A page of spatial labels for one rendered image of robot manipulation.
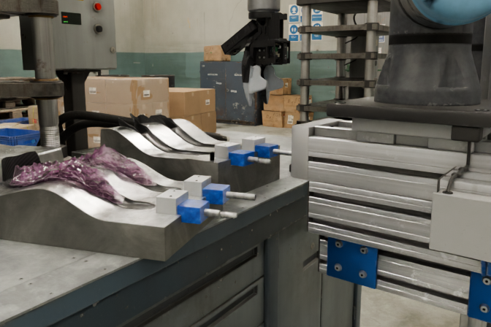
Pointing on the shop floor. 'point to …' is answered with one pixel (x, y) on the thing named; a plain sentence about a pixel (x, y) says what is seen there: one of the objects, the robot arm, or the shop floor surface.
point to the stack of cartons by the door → (283, 107)
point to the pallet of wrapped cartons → (123, 98)
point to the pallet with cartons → (193, 106)
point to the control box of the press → (75, 29)
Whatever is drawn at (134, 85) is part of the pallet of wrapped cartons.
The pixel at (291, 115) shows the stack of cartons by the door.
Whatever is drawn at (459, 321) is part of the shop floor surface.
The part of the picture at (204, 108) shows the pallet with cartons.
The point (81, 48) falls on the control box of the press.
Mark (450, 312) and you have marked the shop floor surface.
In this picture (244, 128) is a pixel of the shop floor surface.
